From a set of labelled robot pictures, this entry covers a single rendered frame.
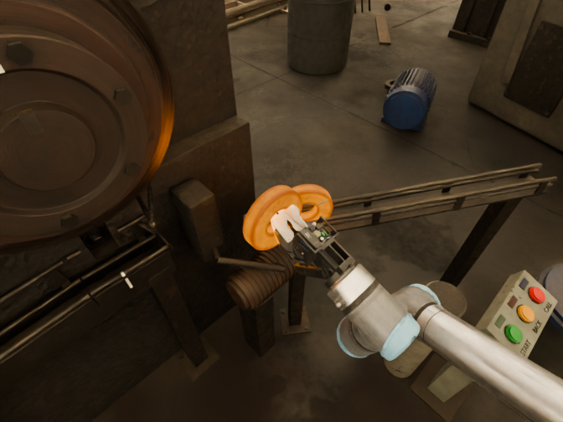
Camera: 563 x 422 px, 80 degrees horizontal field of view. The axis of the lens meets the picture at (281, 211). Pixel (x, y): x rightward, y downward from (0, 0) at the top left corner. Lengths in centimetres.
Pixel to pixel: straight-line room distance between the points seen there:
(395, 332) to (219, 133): 64
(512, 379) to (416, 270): 112
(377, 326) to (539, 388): 25
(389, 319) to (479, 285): 124
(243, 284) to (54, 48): 72
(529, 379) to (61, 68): 80
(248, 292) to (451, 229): 133
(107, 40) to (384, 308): 61
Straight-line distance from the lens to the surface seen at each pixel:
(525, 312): 105
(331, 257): 66
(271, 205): 69
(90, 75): 53
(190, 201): 85
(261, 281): 101
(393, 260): 177
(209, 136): 93
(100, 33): 58
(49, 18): 55
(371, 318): 65
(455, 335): 75
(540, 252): 216
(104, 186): 61
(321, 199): 90
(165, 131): 71
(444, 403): 153
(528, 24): 288
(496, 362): 72
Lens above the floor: 138
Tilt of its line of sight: 47 degrees down
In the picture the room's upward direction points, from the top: straight up
